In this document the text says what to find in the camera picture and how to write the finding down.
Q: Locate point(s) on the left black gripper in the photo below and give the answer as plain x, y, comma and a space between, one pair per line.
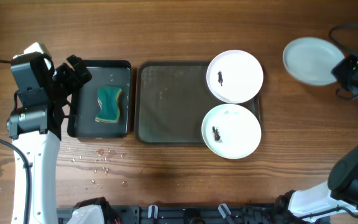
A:
63, 76

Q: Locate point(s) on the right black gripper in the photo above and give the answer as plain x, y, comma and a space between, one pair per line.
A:
343, 70

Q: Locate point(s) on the pale green plate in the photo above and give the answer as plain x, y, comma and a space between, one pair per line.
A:
310, 60

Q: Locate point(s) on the green yellow sponge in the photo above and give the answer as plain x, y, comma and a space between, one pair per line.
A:
108, 100

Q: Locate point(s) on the white plate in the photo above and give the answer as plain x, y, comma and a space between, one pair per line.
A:
234, 76
231, 131

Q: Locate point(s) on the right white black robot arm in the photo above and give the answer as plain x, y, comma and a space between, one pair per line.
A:
339, 193

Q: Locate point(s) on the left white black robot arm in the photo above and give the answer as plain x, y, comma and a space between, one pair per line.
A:
35, 129

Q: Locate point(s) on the small black water tray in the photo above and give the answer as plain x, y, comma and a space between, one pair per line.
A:
84, 103

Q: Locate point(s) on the large dark serving tray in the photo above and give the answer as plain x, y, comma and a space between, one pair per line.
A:
172, 98

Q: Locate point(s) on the black mounting rail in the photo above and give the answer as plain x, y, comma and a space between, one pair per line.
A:
248, 214

